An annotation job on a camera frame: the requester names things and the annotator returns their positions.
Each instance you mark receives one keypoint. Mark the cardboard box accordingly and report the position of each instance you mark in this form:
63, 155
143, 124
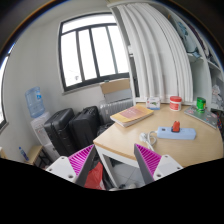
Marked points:
116, 90

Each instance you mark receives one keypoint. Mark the white water dispenser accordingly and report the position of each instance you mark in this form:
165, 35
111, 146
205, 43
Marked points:
39, 130

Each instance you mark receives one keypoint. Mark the small white tissue box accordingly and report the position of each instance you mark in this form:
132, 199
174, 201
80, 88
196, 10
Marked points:
153, 103

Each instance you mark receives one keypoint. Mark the blue water bottle jug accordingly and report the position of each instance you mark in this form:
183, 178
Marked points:
34, 102

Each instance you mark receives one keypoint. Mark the black suitcase right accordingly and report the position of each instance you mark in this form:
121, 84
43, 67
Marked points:
84, 126

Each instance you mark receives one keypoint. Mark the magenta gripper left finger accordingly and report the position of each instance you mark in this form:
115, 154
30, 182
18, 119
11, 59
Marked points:
74, 168

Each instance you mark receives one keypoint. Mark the orange red charger plug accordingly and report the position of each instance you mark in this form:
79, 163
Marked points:
176, 127

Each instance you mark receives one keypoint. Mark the red plastic bag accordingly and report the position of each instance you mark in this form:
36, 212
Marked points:
95, 178

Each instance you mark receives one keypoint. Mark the black suitcase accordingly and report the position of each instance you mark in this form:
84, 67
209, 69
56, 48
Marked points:
57, 129
84, 126

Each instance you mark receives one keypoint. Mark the small wooden side table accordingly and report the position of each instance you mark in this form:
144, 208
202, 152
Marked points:
38, 157

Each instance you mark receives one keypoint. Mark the black framed window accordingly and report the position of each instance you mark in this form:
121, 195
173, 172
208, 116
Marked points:
90, 51

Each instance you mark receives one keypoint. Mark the small blue bottle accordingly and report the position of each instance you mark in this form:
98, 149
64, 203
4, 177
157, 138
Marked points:
23, 154

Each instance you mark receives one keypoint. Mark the green can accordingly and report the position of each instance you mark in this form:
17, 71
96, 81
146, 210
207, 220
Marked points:
201, 104

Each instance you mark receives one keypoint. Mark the white jar red lid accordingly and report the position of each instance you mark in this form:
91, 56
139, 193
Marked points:
175, 103

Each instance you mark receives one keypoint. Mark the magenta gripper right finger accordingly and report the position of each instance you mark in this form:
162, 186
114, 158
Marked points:
154, 166

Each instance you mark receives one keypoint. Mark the white wardrobe shelf unit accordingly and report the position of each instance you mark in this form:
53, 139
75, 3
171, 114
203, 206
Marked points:
169, 55

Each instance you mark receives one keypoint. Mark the light blue power strip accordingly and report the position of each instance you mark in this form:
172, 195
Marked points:
183, 134

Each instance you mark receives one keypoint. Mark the black suitcase left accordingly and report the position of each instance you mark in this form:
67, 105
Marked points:
57, 129

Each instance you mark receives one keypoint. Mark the grey patterned laptop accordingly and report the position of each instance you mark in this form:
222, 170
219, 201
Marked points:
206, 117

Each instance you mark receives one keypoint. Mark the silver grey suitcase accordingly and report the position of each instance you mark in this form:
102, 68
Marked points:
108, 109

